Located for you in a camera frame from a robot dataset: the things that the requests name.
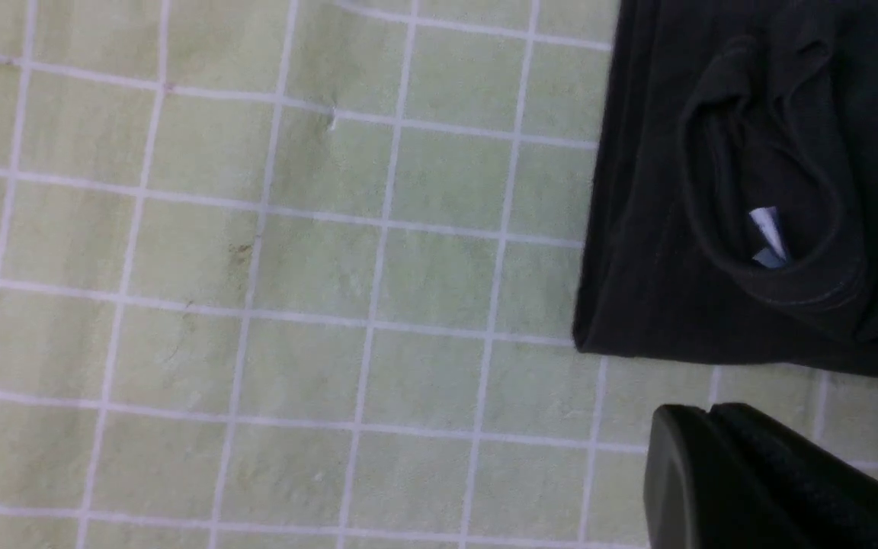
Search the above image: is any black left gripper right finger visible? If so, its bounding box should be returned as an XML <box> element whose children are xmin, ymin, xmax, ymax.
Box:
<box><xmin>710</xmin><ymin>403</ymin><xmax>878</xmax><ymax>548</ymax></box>

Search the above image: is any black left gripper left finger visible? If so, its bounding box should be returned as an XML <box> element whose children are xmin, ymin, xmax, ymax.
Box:
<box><xmin>643</xmin><ymin>404</ymin><xmax>815</xmax><ymax>548</ymax></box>

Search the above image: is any dark gray long-sleeve shirt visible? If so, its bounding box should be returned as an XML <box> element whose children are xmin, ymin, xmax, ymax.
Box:
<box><xmin>572</xmin><ymin>1</ymin><xmax>878</xmax><ymax>378</ymax></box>

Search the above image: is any green checkered table cloth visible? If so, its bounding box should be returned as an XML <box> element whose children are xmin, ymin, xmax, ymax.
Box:
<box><xmin>0</xmin><ymin>1</ymin><xmax>878</xmax><ymax>548</ymax></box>

